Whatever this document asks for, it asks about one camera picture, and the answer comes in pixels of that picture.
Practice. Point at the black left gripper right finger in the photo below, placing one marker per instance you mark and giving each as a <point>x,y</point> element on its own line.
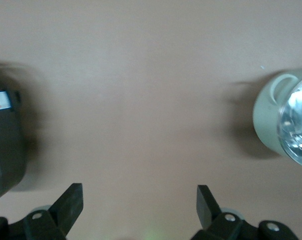
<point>207,207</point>

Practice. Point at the brown table cloth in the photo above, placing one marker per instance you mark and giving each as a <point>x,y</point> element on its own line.
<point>150,100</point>

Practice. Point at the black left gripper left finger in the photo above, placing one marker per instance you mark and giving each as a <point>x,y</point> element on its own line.
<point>65,207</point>

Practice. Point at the round glass pot lid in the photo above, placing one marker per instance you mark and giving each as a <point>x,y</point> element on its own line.
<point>298,120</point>

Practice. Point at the black rice cooker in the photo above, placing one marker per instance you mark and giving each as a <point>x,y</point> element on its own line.
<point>5,150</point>

